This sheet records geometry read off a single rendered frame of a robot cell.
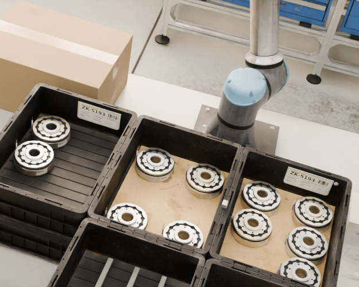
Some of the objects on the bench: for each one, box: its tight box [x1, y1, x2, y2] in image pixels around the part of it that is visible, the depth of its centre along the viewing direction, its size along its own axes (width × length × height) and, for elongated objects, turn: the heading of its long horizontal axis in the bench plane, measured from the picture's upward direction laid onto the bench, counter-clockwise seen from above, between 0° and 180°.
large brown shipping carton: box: [0, 0, 133, 113], centre depth 225 cm, size 40×30×20 cm
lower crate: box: [0, 212, 72, 263], centre depth 194 cm, size 40×30×12 cm
